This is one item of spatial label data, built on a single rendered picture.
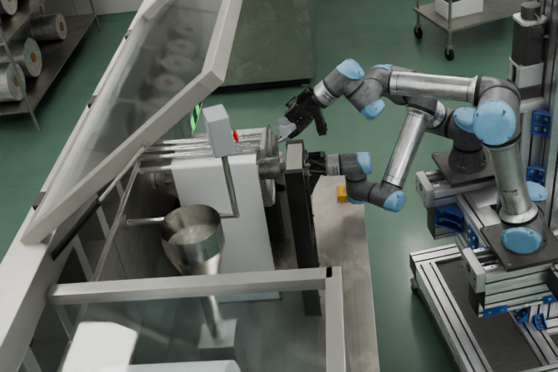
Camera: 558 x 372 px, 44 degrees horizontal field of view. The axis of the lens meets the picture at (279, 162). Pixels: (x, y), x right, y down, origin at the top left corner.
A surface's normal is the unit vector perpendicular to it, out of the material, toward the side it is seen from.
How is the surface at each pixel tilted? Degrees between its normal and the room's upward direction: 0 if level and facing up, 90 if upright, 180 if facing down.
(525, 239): 97
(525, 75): 90
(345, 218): 0
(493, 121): 83
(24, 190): 0
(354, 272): 0
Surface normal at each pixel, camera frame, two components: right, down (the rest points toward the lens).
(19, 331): 0.99, -0.08
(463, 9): 0.26, 0.52
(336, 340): -0.13, -0.82
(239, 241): -0.04, 0.57
